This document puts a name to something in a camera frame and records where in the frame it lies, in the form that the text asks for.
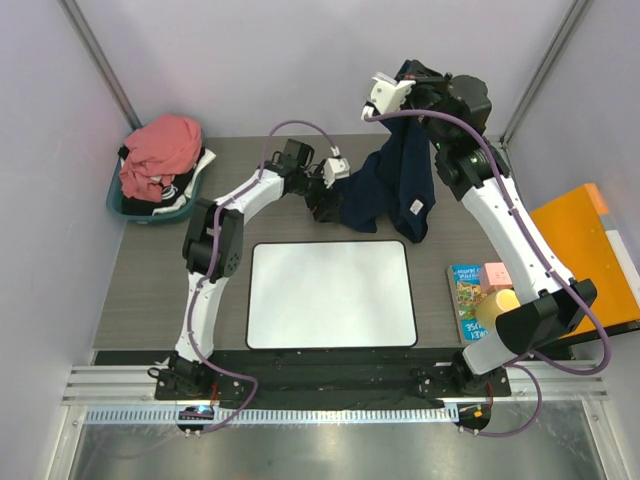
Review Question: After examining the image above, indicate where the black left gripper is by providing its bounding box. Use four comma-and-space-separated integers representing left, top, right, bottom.
296, 165, 343, 223

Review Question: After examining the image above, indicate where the navy blue t-shirt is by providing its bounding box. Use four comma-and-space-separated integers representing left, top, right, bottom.
335, 117, 436, 243

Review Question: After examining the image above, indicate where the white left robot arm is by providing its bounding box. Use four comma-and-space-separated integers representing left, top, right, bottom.
156, 139, 325, 399

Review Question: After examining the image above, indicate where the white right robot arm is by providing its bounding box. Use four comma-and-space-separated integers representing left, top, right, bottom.
395, 60, 597, 395

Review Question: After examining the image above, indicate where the white mat with black border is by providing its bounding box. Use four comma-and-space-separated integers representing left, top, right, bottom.
246, 240, 418, 350

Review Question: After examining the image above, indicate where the colourful picture book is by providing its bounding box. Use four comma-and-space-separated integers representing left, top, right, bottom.
447, 264, 492, 344

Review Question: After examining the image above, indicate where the pink cube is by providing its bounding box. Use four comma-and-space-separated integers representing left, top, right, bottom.
478, 262, 513, 295

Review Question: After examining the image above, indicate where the pink crumpled t-shirt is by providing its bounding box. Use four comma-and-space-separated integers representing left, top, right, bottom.
119, 114, 202, 203

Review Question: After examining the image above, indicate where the orange board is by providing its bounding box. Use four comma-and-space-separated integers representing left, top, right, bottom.
531, 183, 639, 328

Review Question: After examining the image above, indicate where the yellow mug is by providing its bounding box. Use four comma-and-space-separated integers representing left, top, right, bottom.
475, 289, 520, 331

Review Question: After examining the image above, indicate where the teal laundry basket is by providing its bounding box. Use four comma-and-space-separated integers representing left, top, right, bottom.
106, 145, 216, 225

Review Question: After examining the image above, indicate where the grey white panel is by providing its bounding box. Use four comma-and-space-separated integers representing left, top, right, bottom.
600, 213, 640, 304

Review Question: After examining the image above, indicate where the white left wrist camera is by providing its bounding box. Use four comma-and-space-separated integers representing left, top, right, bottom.
322, 157, 351, 188

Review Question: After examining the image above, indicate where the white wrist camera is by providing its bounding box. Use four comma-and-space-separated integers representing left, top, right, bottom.
322, 157, 351, 188
361, 72, 416, 121

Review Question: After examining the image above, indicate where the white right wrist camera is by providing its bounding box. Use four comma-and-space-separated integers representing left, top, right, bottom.
361, 72, 416, 121

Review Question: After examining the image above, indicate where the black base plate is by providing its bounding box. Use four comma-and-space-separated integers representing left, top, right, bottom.
148, 347, 511, 410

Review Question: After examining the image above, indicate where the white slotted cable duct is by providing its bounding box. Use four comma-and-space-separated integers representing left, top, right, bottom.
84, 404, 459, 426

